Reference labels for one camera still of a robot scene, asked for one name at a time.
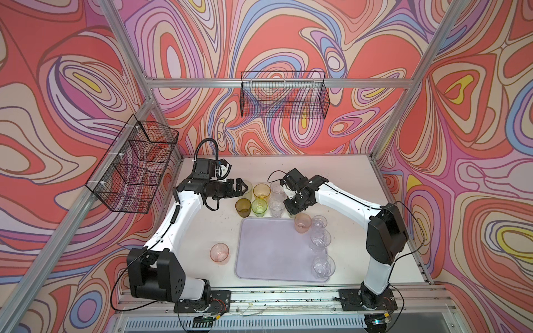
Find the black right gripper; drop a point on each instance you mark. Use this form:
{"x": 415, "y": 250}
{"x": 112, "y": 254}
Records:
{"x": 291, "y": 210}

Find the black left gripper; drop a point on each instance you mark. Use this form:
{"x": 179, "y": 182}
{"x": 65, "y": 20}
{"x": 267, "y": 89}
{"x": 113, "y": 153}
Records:
{"x": 230, "y": 192}

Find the pink cup back row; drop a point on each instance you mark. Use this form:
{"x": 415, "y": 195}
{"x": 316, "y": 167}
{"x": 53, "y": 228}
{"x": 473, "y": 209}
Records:
{"x": 302, "y": 222}

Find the small clear cup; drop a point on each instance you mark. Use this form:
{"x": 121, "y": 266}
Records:
{"x": 319, "y": 221}

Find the large clear cup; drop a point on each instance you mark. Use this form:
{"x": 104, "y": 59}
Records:
{"x": 323, "y": 267}

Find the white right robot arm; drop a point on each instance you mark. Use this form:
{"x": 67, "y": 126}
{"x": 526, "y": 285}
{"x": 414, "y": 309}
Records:
{"x": 386, "y": 232}

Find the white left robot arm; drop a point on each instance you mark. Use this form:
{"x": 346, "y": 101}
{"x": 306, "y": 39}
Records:
{"x": 154, "y": 270}

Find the lavender tray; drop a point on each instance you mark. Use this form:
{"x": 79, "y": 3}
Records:
{"x": 272, "y": 249}

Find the pink cup near tray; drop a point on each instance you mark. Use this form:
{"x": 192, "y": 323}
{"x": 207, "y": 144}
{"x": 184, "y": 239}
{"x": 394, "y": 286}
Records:
{"x": 220, "y": 253}

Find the pale yellow textured cup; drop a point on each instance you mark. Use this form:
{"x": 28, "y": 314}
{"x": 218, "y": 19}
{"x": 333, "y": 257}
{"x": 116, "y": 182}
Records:
{"x": 249, "y": 192}

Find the olive textured cup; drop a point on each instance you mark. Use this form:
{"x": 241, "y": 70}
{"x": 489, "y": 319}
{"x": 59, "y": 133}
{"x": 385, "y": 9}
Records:
{"x": 243, "y": 207}

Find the amber yellow cup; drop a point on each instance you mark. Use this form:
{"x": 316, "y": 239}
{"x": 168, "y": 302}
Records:
{"x": 262, "y": 191}

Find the green cup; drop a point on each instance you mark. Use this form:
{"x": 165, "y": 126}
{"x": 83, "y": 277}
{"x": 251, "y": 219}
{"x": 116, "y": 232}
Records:
{"x": 259, "y": 207}

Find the clear cup back row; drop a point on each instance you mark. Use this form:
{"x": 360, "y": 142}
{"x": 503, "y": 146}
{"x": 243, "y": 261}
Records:
{"x": 277, "y": 191}

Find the clear cup row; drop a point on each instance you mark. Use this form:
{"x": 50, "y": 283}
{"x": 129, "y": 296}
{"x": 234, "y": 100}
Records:
{"x": 276, "y": 208}
{"x": 277, "y": 191}

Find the clear cup front row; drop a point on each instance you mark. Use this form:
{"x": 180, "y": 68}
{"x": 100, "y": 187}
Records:
{"x": 276, "y": 208}

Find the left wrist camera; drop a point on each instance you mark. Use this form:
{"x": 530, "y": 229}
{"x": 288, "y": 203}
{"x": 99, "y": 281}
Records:
{"x": 208, "y": 169}

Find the black wire basket back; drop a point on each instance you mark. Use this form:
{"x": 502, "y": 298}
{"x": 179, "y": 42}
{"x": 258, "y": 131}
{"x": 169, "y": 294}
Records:
{"x": 284, "y": 94}

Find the black wire basket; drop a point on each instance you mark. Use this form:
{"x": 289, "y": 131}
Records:
{"x": 138, "y": 158}
{"x": 284, "y": 94}

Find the black wire basket left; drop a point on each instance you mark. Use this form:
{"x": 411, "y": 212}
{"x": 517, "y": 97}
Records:
{"x": 138, "y": 158}

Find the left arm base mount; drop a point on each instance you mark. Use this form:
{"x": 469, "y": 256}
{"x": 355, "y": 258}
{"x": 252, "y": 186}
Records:
{"x": 213, "y": 302}

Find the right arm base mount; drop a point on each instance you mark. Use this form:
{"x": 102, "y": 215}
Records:
{"x": 365, "y": 300}

